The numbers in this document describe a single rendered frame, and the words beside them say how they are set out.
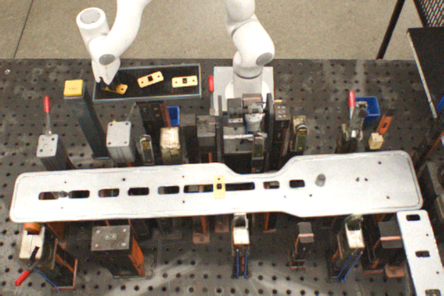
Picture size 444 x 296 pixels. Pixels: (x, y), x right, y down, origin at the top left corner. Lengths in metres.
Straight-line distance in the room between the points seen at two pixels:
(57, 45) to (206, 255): 2.13
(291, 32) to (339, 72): 1.15
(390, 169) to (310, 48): 1.74
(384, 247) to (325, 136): 0.65
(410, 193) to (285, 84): 0.82
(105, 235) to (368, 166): 0.91
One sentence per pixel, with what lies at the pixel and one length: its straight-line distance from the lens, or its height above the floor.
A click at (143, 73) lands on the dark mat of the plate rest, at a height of 1.16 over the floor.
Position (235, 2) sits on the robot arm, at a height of 1.40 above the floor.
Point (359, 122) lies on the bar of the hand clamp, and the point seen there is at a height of 1.13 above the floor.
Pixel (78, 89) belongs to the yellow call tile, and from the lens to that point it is 1.78.
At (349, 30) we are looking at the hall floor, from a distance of 3.54.
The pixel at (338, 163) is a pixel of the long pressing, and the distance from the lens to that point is 1.76.
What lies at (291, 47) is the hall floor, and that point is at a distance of 3.37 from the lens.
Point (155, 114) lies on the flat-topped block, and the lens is 1.83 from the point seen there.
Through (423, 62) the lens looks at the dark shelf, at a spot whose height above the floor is 1.03.
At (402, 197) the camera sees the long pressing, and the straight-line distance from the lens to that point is 1.75.
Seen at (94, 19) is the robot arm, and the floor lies 1.50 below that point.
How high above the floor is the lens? 2.52
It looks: 58 degrees down
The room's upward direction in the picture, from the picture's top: 4 degrees counter-clockwise
